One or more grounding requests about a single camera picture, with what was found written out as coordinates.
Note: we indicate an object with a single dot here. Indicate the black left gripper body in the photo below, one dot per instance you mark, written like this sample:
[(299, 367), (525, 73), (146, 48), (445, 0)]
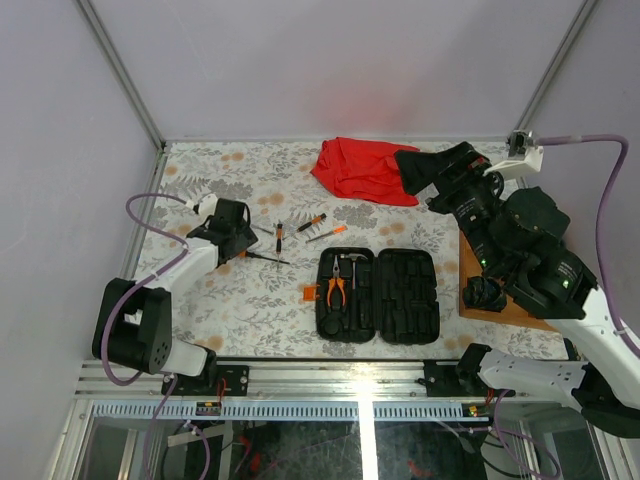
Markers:
[(245, 239)]

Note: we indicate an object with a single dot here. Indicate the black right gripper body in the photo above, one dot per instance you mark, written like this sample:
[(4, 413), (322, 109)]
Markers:
[(466, 197)]

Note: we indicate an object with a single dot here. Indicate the thin black screwdriver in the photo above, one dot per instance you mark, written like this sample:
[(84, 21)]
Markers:
[(253, 255)]

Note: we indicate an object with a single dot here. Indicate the chrome claw hammer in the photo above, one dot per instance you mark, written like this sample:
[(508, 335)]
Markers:
[(355, 259)]

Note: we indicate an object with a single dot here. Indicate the orange handled pliers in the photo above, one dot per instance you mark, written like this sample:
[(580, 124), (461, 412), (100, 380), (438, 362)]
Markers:
[(336, 296)]

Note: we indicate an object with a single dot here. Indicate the black plastic tool case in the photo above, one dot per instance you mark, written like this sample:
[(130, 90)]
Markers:
[(395, 298)]

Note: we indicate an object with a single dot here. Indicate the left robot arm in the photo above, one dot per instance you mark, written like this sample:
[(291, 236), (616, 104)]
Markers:
[(135, 323)]

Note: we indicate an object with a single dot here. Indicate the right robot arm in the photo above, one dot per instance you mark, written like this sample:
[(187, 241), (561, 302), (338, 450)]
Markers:
[(518, 242)]

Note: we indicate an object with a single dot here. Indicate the black orange large screwdriver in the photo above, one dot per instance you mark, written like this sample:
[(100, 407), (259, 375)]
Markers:
[(261, 229)]

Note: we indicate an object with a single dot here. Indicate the red cloth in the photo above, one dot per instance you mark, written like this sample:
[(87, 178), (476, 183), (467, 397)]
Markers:
[(362, 169)]

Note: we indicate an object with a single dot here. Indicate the orange wooden divided tray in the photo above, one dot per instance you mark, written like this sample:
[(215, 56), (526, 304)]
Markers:
[(512, 314)]

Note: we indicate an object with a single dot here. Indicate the floral patterned table mat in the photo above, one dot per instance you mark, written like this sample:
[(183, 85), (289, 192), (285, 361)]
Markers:
[(246, 308)]

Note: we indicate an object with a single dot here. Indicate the small orange black screwdriver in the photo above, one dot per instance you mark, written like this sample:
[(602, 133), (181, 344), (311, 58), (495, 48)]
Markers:
[(311, 222)]

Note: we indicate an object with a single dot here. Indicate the orange case latch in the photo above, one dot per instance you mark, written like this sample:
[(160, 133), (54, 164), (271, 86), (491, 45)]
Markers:
[(311, 293)]

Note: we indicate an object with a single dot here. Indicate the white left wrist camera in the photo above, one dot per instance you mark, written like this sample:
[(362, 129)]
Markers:
[(205, 206)]

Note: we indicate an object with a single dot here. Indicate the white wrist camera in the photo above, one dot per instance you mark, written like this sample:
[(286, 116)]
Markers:
[(524, 157), (205, 206)]

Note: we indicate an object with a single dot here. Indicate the orange handled precision screwdriver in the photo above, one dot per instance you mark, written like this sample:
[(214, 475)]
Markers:
[(279, 241)]

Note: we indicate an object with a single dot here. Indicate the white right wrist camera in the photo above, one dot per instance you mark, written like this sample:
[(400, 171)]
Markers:
[(524, 157)]

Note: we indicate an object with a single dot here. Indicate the orange handled small saw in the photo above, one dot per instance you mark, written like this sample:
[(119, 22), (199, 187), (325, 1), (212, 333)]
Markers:
[(327, 234)]

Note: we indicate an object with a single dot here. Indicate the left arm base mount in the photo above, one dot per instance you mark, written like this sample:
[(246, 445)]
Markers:
[(227, 381)]

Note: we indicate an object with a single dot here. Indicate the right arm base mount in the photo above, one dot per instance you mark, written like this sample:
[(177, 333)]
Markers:
[(452, 379)]

